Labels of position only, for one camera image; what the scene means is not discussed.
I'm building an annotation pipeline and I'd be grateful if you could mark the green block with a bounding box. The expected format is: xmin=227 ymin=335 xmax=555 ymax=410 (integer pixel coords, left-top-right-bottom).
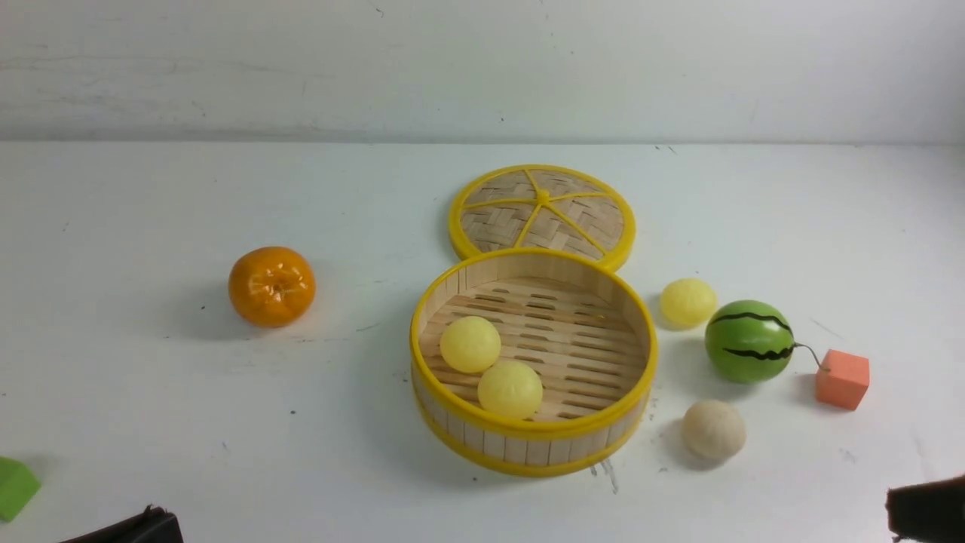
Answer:
xmin=0 ymin=456 xmax=41 ymax=523

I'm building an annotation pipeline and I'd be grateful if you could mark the bamboo steamer tray yellow rim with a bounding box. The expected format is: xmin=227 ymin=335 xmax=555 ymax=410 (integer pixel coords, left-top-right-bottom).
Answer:
xmin=408 ymin=248 xmax=657 ymax=477

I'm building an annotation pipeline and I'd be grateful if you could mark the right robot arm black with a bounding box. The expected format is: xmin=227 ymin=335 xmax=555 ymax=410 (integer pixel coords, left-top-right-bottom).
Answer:
xmin=885 ymin=475 xmax=964 ymax=542

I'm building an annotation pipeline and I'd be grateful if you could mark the orange foam cube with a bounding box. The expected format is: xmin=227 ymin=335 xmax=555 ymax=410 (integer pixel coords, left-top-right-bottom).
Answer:
xmin=814 ymin=348 xmax=871 ymax=410

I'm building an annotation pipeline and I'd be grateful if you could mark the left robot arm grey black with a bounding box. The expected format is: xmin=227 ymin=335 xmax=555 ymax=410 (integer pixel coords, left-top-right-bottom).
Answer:
xmin=66 ymin=505 xmax=184 ymax=543

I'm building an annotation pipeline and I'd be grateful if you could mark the beige white bun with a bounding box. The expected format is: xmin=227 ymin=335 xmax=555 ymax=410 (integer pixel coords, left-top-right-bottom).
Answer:
xmin=680 ymin=400 xmax=747 ymax=463

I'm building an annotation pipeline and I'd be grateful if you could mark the yellow bun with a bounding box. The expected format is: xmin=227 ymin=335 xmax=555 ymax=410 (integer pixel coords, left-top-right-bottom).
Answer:
xmin=439 ymin=316 xmax=502 ymax=374
xmin=478 ymin=360 xmax=544 ymax=420
xmin=659 ymin=278 xmax=719 ymax=330

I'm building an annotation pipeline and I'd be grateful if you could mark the green toy watermelon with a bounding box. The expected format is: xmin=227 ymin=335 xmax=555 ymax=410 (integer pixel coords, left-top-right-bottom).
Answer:
xmin=704 ymin=299 xmax=795 ymax=384

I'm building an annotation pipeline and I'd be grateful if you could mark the woven bamboo steamer lid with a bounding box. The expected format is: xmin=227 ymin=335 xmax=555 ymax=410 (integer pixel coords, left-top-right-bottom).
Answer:
xmin=447 ymin=164 xmax=636 ymax=271

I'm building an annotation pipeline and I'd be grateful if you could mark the orange toy tangerine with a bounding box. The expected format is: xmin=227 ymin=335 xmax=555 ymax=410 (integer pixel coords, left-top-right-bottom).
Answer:
xmin=228 ymin=245 xmax=317 ymax=329

